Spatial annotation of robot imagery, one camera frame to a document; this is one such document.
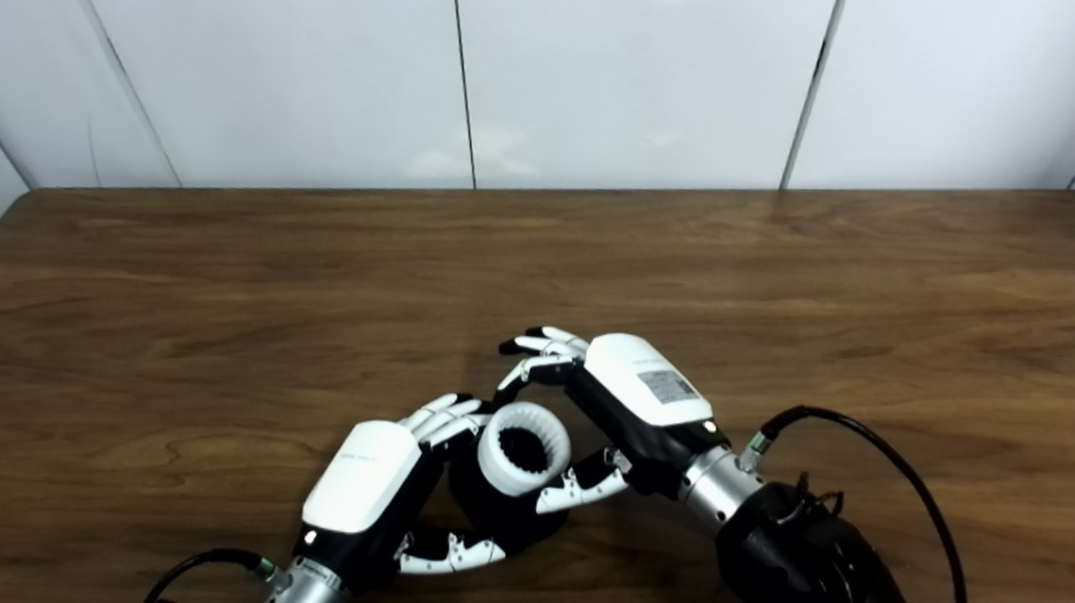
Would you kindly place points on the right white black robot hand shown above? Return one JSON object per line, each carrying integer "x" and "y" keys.
{"x": 655, "y": 385}

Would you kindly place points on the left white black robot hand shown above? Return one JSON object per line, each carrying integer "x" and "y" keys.
{"x": 360, "y": 478}

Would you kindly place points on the round black part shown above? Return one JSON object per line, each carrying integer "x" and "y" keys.
{"x": 503, "y": 517}

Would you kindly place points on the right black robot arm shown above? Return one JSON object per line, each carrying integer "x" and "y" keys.
{"x": 812, "y": 576}

